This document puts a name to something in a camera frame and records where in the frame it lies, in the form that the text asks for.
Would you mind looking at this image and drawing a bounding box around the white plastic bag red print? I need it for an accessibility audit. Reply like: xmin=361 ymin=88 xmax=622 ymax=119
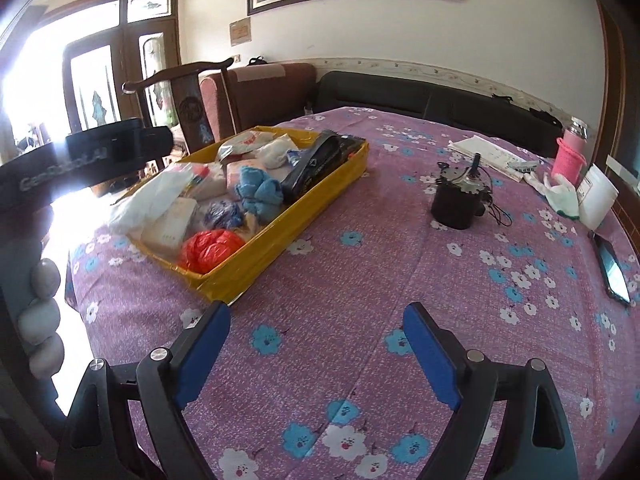
xmin=216 ymin=130 xmax=275 ymax=162

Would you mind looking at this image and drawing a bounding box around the blue white tissue pack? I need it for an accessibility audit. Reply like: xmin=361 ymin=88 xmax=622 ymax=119
xmin=202 ymin=199 xmax=247 ymax=234

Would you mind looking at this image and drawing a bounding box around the person's left hand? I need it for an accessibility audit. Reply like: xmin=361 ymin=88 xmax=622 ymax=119
xmin=17 ymin=257 xmax=66 ymax=380

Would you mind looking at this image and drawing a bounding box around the white plastic jar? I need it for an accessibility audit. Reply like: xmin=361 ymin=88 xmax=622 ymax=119
xmin=576 ymin=162 xmax=622 ymax=231

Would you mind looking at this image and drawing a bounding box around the plastic bag with colourful contents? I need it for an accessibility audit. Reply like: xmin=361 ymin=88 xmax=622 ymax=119
xmin=109 ymin=162 xmax=198 ymax=237

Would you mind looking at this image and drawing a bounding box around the purple floral tablecloth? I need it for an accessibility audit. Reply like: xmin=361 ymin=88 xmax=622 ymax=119
xmin=65 ymin=105 xmax=640 ymax=480

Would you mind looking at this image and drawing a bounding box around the yellow tray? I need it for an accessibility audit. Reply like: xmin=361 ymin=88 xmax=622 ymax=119
xmin=127 ymin=126 xmax=371 ymax=304

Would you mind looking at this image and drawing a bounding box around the brown armchair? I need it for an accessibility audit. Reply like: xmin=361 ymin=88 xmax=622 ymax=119
xmin=199 ymin=61 xmax=318 ymax=137

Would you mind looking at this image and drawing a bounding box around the white glove with green cuff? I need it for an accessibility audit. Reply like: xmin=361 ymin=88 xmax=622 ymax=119
xmin=542 ymin=175 xmax=582 ymax=222

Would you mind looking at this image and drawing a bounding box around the pink tissue pack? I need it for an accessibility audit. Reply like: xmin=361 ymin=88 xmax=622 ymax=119
xmin=222 ymin=157 xmax=253 ymax=195

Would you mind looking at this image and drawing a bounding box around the pink thermos with knitted sleeve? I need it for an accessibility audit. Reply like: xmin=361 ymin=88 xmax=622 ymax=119
xmin=551 ymin=116 xmax=591 ymax=192

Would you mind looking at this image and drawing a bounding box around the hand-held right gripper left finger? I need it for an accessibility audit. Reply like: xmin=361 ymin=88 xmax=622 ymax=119
xmin=56 ymin=301 xmax=232 ymax=480

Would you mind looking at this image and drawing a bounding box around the black foil packet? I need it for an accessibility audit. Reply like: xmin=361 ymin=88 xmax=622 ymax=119
xmin=280 ymin=130 xmax=369 ymax=207

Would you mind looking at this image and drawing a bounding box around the wooden framed window partition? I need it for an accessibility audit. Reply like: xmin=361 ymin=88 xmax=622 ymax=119
xmin=597 ymin=0 xmax=640 ymax=241

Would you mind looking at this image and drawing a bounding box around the small white pack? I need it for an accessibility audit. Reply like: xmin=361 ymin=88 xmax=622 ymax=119
xmin=141 ymin=197 xmax=199 ymax=255

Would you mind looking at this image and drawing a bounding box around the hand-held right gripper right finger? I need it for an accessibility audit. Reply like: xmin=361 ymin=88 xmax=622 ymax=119
xmin=402 ymin=302 xmax=581 ymax=480

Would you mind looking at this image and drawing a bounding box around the black smartphone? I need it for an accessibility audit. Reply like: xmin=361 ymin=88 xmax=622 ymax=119
xmin=591 ymin=232 xmax=633 ymax=306

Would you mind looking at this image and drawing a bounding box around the black suitcase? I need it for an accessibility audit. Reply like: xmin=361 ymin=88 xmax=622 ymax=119
xmin=315 ymin=71 xmax=568 ymax=153

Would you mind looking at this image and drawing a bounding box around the dark wooden chair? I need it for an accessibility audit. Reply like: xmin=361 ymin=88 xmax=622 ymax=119
xmin=121 ymin=56 xmax=237 ymax=171

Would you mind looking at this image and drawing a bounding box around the stack of papers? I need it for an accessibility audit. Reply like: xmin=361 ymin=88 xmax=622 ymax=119
xmin=446 ymin=136 xmax=527 ymax=182

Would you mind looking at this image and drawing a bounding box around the blue towel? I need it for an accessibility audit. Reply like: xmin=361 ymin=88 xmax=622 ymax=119
xmin=234 ymin=165 xmax=286 ymax=219

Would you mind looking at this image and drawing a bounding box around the wooden glass door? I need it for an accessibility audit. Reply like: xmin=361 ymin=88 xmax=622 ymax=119
xmin=60 ymin=0 xmax=182 ymax=137

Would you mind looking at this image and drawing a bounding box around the small wall plaque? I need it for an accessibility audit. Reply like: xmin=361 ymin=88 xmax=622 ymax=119
xmin=229 ymin=16 xmax=252 ymax=47

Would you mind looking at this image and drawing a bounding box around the blister pack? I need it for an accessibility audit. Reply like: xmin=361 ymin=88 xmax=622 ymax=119
xmin=506 ymin=158 xmax=547 ymax=174

